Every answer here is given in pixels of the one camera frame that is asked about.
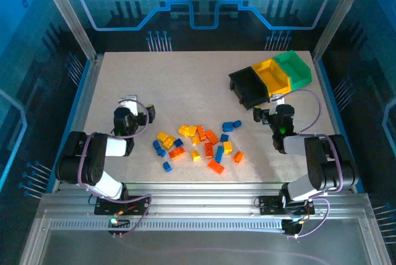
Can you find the yellow lego brick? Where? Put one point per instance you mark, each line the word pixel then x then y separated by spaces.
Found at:
pixel 196 140
pixel 227 147
pixel 195 155
pixel 169 143
pixel 183 130
pixel 161 136
pixel 192 130

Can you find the black plastic bin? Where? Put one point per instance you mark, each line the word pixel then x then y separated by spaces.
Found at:
pixel 247 88

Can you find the yellow plastic bin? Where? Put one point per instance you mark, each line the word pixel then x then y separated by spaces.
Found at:
pixel 272 76

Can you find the orange lego brick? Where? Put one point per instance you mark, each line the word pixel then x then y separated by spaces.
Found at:
pixel 212 137
pixel 201 132
pixel 216 166
pixel 208 150
pixel 177 153
pixel 238 157

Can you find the long blue lego brick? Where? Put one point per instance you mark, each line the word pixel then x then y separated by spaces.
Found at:
pixel 219 153

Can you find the green plastic bin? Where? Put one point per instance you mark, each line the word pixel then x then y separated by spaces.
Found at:
pixel 292 67

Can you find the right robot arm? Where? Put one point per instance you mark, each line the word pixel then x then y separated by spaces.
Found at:
pixel 294 145

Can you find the blue table side trim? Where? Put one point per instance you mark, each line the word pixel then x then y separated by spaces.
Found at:
pixel 328 91

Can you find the small black controller board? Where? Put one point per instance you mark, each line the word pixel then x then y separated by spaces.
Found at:
pixel 120 224
pixel 290 228

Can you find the grey framed front panel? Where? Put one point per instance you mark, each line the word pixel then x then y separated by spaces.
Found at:
pixel 198 246

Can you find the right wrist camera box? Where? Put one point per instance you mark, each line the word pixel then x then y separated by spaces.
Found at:
pixel 275 104

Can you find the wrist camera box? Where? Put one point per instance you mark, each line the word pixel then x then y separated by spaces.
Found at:
pixel 131 105
pixel 275 104

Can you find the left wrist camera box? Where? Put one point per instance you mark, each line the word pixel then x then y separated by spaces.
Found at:
pixel 131 105

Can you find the aluminium table side rail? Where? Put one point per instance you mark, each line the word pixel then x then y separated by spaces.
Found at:
pixel 85 98

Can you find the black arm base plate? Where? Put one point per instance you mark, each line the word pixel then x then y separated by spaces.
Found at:
pixel 139 204
pixel 267 204

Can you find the aluminium front rail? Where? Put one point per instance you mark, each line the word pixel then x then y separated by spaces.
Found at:
pixel 201 203

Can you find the aluminium frame post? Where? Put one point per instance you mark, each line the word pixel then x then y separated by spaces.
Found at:
pixel 72 23
pixel 340 14

